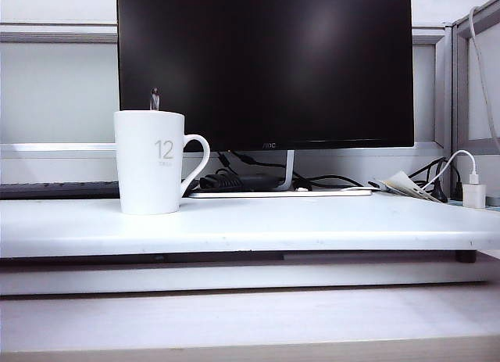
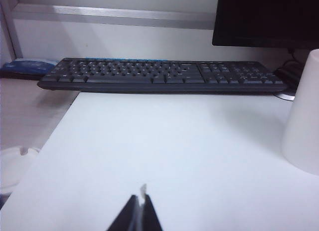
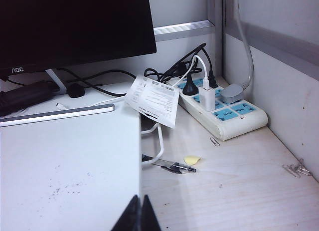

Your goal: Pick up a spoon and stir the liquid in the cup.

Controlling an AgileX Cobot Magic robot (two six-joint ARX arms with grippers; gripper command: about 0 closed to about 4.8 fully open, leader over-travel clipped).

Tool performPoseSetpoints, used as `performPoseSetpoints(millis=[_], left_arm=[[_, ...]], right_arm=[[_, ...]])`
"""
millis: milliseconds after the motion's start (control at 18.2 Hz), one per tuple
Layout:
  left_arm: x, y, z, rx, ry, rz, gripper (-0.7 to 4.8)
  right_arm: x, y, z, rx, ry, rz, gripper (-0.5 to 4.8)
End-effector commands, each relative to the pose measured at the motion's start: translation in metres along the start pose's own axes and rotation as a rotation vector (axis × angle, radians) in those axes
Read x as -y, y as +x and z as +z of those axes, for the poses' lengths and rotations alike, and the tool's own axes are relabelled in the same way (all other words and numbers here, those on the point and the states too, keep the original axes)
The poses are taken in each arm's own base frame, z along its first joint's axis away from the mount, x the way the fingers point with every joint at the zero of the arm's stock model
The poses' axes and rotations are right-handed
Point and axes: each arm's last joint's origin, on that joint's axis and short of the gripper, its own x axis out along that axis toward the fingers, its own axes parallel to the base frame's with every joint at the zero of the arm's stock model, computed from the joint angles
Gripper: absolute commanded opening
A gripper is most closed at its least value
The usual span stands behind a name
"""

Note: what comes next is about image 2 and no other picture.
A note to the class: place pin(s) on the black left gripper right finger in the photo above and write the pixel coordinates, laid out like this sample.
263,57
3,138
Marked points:
150,216

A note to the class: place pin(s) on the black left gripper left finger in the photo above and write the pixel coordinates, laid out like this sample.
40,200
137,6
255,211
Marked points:
129,216

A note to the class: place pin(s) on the white cup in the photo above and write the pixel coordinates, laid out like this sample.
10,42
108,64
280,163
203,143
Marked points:
305,121

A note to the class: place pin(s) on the white board mat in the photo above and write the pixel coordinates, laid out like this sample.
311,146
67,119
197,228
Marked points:
174,146

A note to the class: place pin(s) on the white round plastic object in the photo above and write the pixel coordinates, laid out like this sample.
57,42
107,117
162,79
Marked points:
15,168

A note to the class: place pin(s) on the black computer keyboard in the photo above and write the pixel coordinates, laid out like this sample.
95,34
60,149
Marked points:
149,76

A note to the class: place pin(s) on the silver monitor stand base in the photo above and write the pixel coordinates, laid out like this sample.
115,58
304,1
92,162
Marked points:
286,95

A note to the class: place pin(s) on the blue tissue pack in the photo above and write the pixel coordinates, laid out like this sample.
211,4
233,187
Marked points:
25,67

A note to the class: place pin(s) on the black computer monitor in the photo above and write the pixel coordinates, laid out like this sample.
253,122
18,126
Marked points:
264,16

